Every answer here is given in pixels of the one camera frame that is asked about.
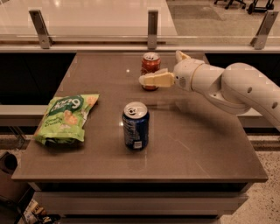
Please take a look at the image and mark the metal railing bracket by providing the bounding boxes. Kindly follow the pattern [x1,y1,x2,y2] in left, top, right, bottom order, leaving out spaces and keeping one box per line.
[29,10,53,49]
[250,10,278,50]
[147,10,158,50]

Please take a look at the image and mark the red coke can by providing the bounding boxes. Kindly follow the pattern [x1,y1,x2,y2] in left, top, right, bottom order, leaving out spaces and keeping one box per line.
[141,52,162,92]

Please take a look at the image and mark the right metal railing bracket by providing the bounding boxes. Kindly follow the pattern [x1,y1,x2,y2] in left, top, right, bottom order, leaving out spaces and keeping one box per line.
[250,10,278,50]

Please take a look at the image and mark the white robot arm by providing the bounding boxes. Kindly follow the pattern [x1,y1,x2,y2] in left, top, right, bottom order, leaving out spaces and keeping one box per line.
[139,51,280,130]

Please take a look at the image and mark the blue pepsi can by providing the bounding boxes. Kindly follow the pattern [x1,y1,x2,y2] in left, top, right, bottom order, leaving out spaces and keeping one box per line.
[122,101,150,150]

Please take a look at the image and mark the black wheeled cart base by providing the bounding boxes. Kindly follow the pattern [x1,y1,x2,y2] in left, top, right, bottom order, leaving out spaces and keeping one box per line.
[247,0,276,15]

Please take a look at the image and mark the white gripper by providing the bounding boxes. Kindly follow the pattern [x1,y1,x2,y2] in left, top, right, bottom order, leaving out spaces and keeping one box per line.
[138,51,204,91]

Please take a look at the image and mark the snack packages on floor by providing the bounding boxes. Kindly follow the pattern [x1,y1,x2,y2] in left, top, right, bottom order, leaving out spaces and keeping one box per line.
[24,199,60,224]

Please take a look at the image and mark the middle metal railing bracket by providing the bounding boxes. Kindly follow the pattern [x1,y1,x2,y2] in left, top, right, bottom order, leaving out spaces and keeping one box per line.
[147,10,158,50]

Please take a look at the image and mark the green chip bag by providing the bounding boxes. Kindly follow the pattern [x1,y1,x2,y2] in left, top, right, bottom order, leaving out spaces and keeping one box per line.
[34,94,99,145]

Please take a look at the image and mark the left metal railing bracket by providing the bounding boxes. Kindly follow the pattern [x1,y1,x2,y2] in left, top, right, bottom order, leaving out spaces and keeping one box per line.
[29,10,53,49]

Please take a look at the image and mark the office chair base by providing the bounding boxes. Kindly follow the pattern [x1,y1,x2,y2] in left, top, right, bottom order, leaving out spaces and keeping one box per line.
[213,0,247,10]

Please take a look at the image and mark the dark bin at floor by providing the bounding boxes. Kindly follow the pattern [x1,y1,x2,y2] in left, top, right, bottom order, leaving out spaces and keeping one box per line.
[0,152,29,203]

